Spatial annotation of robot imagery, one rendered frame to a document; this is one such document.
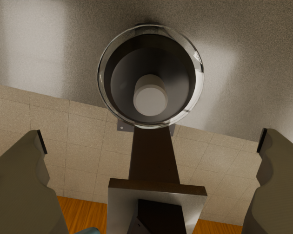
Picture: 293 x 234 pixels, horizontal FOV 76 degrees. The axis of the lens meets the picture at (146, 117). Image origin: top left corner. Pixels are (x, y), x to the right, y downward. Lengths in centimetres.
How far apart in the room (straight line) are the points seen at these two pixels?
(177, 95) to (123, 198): 53
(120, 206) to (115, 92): 56
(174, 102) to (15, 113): 172
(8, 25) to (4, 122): 152
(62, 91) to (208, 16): 35
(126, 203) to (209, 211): 186
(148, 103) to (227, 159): 181
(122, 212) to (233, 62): 57
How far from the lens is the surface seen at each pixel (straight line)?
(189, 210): 73
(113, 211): 73
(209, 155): 186
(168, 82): 18
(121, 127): 157
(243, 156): 198
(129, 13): 41
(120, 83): 18
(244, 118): 53
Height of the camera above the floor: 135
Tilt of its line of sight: 61 degrees down
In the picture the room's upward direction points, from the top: 180 degrees counter-clockwise
